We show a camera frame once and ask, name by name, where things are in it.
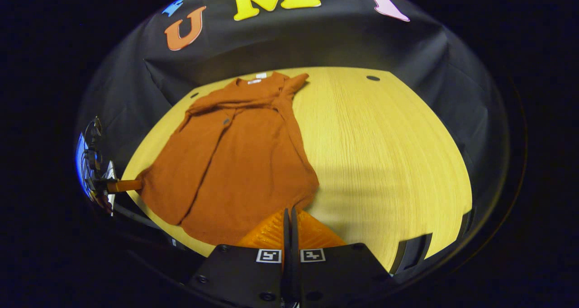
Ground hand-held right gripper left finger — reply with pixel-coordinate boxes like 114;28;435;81
188;208;290;308

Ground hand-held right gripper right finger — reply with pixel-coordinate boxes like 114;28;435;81
292;207;394;308

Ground orange button shirt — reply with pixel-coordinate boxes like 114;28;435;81
136;71;321;246

